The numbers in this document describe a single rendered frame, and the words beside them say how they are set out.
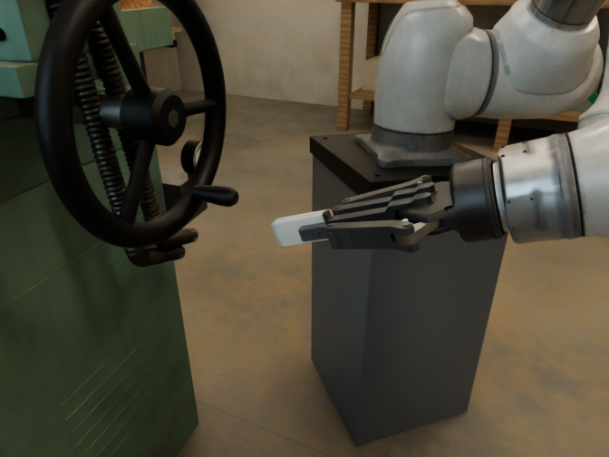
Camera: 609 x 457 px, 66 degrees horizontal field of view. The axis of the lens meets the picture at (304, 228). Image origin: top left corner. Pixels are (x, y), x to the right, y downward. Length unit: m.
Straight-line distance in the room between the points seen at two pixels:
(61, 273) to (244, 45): 3.70
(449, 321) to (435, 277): 0.13
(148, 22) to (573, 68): 0.69
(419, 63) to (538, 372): 0.93
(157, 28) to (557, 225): 0.66
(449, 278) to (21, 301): 0.72
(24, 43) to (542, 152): 0.48
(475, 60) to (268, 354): 0.92
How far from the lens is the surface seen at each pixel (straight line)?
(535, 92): 0.94
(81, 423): 0.87
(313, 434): 1.20
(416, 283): 0.93
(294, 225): 0.51
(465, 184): 0.43
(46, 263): 0.71
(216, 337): 1.46
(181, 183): 0.87
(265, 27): 4.17
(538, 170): 0.42
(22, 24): 0.54
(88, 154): 0.74
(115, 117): 0.56
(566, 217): 0.43
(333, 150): 0.95
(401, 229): 0.42
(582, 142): 0.43
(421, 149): 0.89
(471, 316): 1.08
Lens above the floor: 0.94
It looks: 28 degrees down
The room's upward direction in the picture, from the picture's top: straight up
